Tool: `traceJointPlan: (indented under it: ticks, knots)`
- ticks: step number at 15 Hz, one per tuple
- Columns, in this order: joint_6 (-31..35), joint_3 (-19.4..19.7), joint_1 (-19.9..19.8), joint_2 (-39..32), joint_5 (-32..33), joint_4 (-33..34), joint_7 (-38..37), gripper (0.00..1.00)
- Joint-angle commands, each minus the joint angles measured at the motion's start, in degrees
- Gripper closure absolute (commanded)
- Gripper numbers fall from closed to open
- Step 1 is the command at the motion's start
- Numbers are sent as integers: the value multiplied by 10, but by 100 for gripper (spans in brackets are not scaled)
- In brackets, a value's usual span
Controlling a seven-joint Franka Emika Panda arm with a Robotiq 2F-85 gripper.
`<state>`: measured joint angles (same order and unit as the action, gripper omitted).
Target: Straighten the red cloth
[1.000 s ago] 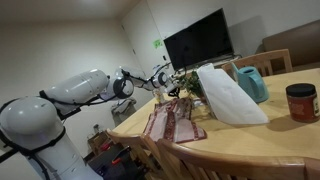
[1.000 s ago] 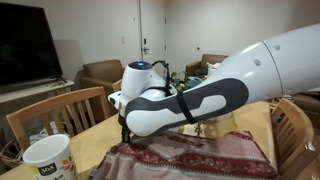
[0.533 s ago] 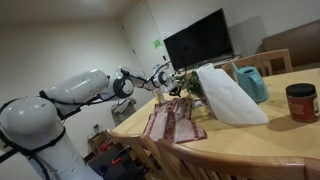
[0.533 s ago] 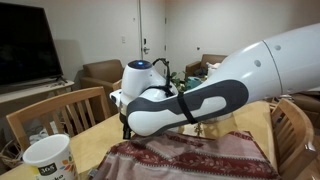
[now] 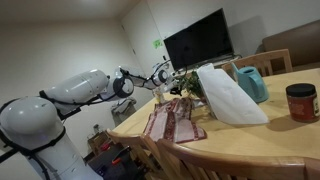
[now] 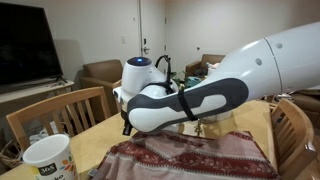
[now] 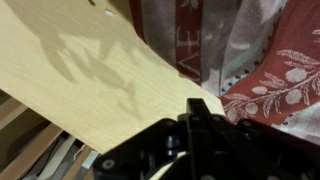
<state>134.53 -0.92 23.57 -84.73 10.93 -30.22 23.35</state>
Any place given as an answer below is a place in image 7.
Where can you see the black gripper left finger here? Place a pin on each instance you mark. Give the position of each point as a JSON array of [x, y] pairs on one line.
[[143, 146]]

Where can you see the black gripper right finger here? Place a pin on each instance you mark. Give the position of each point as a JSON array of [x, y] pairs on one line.
[[233, 150]]

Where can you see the red patterned cloth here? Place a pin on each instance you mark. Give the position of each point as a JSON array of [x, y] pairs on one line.
[[283, 83]]

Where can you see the wooden dining chair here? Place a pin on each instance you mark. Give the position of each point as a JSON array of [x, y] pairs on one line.
[[33, 151]]

